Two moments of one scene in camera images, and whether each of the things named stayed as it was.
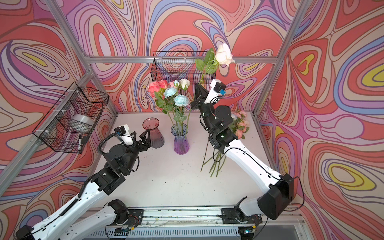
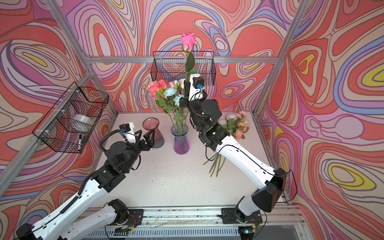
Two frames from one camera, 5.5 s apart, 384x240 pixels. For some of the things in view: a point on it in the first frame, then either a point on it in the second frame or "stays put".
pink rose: x=157 y=87 stays put
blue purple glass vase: x=181 y=143 stays put
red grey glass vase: x=156 y=139 stays put
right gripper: x=202 y=93 -> x=183 y=101
